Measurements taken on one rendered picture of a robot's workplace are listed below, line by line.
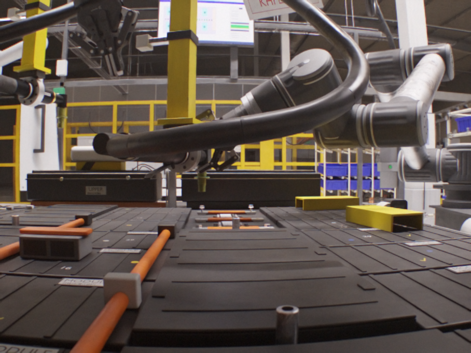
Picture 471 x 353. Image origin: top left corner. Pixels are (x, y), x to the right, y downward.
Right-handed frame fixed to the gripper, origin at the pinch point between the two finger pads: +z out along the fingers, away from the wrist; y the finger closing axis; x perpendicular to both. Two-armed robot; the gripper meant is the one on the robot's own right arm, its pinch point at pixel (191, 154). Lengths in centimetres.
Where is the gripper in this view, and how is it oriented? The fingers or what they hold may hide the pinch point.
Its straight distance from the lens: 90.8
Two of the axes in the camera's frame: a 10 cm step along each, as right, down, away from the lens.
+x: 2.0, -0.1, 9.8
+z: -8.5, 5.0, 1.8
